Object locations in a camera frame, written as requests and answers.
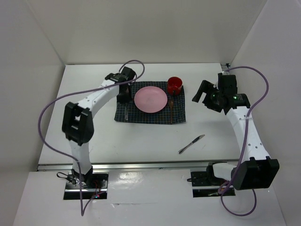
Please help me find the pink plastic plate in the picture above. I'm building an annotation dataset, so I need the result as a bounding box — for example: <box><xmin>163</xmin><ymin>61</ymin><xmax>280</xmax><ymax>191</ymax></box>
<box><xmin>134</xmin><ymin>86</ymin><xmax>167</xmax><ymax>113</ymax></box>

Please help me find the dark checked cloth napkin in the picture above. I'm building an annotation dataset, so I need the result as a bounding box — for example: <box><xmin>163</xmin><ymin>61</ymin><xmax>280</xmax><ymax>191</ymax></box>
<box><xmin>114</xmin><ymin>88</ymin><xmax>186</xmax><ymax>125</ymax></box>

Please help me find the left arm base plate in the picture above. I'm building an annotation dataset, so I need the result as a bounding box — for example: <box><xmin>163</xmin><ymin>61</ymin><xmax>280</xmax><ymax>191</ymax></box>
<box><xmin>56</xmin><ymin>172</ymin><xmax>109</xmax><ymax>200</ymax></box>

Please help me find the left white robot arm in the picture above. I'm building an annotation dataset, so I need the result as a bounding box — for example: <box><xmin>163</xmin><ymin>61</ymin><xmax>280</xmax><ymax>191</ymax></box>
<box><xmin>62</xmin><ymin>67</ymin><xmax>136</xmax><ymax>188</ymax></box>

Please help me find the silver fork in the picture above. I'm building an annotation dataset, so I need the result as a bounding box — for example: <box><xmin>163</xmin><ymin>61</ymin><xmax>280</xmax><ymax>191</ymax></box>
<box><xmin>124</xmin><ymin>103</ymin><xmax>128</xmax><ymax>121</ymax></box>

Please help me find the aluminium rail front edge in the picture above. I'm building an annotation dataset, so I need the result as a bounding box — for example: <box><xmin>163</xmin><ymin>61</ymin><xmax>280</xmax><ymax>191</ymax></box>
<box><xmin>36</xmin><ymin>159</ymin><xmax>259</xmax><ymax>171</ymax></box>

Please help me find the red mug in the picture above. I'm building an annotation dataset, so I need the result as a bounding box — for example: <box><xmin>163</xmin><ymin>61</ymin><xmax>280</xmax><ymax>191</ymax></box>
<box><xmin>167</xmin><ymin>77</ymin><xmax>183</xmax><ymax>96</ymax></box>

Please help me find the silver table knife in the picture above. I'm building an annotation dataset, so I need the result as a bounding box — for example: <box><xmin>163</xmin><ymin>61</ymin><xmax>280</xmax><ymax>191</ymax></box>
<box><xmin>178</xmin><ymin>134</ymin><xmax>205</xmax><ymax>154</ymax></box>

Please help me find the brown wooden spoon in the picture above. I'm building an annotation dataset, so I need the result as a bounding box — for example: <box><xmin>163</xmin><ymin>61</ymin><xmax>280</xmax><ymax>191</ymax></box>
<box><xmin>168</xmin><ymin>99</ymin><xmax>174</xmax><ymax>124</ymax></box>

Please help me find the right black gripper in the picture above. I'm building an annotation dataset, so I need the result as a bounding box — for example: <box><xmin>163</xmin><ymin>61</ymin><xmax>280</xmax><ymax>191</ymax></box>
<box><xmin>192</xmin><ymin>80</ymin><xmax>223</xmax><ymax>113</ymax></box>

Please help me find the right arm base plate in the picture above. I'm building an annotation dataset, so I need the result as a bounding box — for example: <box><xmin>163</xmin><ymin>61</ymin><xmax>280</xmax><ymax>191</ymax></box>
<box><xmin>187</xmin><ymin>171</ymin><xmax>225</xmax><ymax>198</ymax></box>

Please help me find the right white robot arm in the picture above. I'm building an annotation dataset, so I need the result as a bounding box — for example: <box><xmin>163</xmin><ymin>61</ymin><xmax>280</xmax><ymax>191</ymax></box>
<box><xmin>192</xmin><ymin>73</ymin><xmax>280</xmax><ymax>190</ymax></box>

